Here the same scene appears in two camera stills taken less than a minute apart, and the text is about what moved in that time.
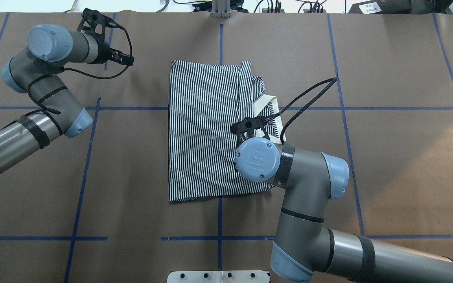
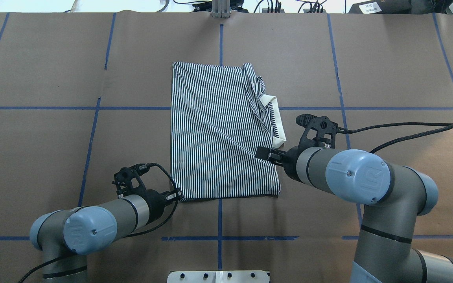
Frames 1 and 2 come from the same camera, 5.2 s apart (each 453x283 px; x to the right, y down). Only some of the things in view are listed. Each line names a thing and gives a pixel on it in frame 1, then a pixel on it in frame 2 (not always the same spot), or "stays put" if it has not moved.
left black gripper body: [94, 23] → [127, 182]
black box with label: [382, 7] stays put
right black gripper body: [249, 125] → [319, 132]
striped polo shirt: [205, 100] stays put
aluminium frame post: [221, 9] stays put
